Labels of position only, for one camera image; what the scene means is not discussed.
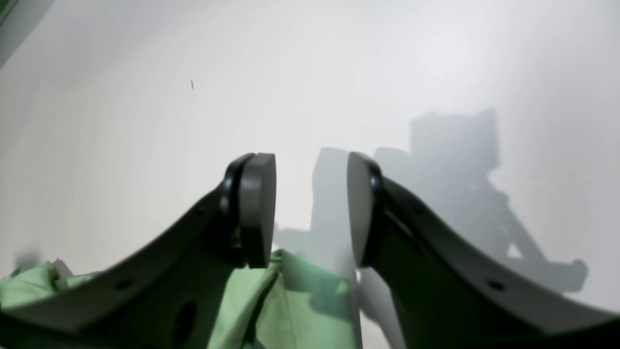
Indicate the green T-shirt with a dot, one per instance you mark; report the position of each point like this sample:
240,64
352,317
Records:
290,305

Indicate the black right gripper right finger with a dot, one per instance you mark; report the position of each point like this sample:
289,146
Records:
447,293

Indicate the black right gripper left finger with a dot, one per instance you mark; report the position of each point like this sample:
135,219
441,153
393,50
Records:
168,294

